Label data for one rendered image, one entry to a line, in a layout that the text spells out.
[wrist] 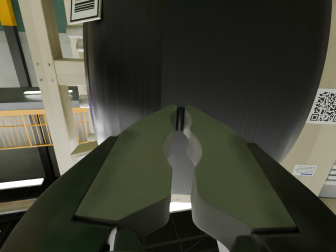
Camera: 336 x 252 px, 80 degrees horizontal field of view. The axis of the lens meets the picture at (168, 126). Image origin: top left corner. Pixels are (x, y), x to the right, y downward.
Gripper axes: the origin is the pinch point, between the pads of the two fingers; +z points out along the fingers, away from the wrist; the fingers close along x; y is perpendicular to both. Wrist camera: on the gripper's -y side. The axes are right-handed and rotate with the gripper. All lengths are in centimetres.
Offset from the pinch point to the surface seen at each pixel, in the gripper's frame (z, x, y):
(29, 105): 438, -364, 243
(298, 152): 25.6, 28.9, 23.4
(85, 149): 63, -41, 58
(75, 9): 13.0, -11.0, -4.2
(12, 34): 736, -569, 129
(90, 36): 12.7, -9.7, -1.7
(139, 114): 8.2, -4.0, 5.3
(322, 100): 27.1, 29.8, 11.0
